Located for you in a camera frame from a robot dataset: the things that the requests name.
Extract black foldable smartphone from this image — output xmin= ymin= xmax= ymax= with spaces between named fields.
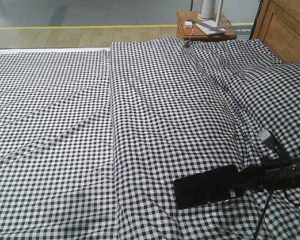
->
xmin=173 ymin=164 xmax=245 ymax=210

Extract wooden headboard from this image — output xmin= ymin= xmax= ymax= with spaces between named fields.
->
xmin=252 ymin=0 xmax=300 ymax=63

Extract white charger adapter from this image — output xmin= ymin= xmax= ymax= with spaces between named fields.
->
xmin=184 ymin=21 xmax=193 ymax=29

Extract wooden nightstand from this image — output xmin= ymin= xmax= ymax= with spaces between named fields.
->
xmin=176 ymin=10 xmax=238 ymax=41

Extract white cylindrical appliance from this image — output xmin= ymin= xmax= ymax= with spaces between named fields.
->
xmin=198 ymin=0 xmax=216 ymax=21

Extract black white checkered bedsheet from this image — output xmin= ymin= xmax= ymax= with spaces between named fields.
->
xmin=0 ymin=50 xmax=118 ymax=240

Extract black white checkered duvet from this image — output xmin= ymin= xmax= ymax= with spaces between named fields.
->
xmin=109 ymin=37 xmax=300 ymax=240

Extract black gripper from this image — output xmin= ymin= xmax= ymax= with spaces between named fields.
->
xmin=229 ymin=157 xmax=300 ymax=194

